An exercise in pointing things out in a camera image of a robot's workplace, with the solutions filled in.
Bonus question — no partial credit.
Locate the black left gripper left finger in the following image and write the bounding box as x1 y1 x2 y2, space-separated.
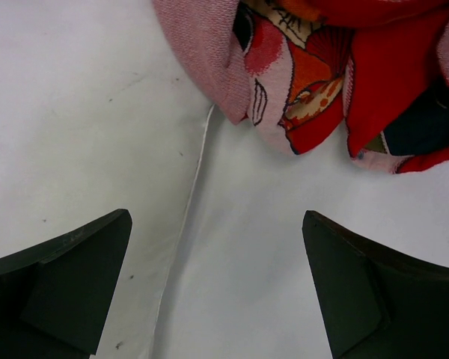
0 209 132 358

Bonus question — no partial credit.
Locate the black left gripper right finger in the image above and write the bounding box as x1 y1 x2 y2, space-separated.
302 211 449 358

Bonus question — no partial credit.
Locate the red pink patterned pillowcase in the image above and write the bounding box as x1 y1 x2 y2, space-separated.
153 1 449 174

